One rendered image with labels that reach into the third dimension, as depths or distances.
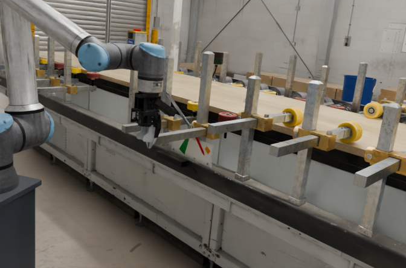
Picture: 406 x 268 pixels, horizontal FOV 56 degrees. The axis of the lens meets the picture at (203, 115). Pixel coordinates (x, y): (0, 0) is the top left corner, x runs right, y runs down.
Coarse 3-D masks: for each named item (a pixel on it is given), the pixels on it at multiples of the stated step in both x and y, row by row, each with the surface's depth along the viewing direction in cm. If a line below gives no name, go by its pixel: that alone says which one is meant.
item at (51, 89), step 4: (40, 88) 233; (44, 88) 235; (48, 88) 237; (52, 88) 238; (56, 88) 240; (60, 88) 242; (64, 88) 244; (80, 88) 252; (84, 88) 254; (88, 88) 256; (92, 88) 258; (40, 92) 234; (44, 92) 236; (48, 92) 237; (52, 92) 239
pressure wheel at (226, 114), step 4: (224, 112) 173; (228, 112) 173; (220, 116) 168; (224, 116) 167; (228, 116) 166; (232, 116) 167; (236, 116) 169; (220, 120) 168; (224, 120) 167; (228, 120) 167; (224, 136) 172
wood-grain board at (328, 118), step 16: (112, 80) 249; (128, 80) 243; (176, 80) 264; (192, 80) 272; (160, 96) 216; (176, 96) 206; (192, 96) 209; (224, 96) 219; (240, 96) 225; (272, 96) 237; (272, 112) 187; (320, 112) 199; (336, 112) 203; (352, 112) 208; (272, 128) 164; (288, 128) 158; (320, 128) 163; (368, 128) 172; (400, 128) 179; (336, 144) 144; (352, 144) 142; (368, 144) 144; (400, 144) 149
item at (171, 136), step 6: (168, 132) 149; (174, 132) 150; (180, 132) 150; (186, 132) 152; (192, 132) 154; (198, 132) 157; (204, 132) 160; (162, 138) 144; (168, 138) 146; (174, 138) 148; (180, 138) 150; (186, 138) 153
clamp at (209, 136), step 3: (195, 120) 168; (192, 123) 167; (195, 123) 165; (198, 123) 164; (207, 123) 165; (195, 126) 165; (198, 126) 163; (201, 126) 162; (204, 126) 161; (207, 126) 160; (207, 129) 160; (207, 132) 160; (207, 135) 160; (210, 135) 159; (213, 135) 159; (216, 135) 160; (219, 135) 161; (210, 138) 159; (213, 138) 159; (216, 138) 160
